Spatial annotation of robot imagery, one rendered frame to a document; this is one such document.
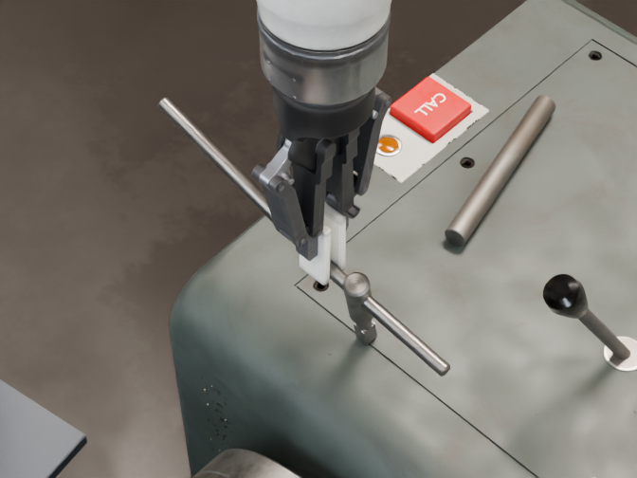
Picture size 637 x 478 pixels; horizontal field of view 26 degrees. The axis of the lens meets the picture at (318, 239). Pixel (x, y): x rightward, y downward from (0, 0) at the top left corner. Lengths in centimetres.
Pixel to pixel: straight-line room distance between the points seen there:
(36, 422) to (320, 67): 98
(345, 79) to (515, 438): 39
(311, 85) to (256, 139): 214
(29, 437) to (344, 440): 68
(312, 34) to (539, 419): 45
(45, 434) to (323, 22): 101
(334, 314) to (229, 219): 169
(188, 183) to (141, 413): 57
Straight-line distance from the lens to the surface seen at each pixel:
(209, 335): 126
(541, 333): 125
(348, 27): 90
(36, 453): 178
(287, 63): 93
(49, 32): 337
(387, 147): 137
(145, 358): 274
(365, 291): 112
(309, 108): 96
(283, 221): 106
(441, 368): 111
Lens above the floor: 228
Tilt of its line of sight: 52 degrees down
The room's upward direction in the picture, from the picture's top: straight up
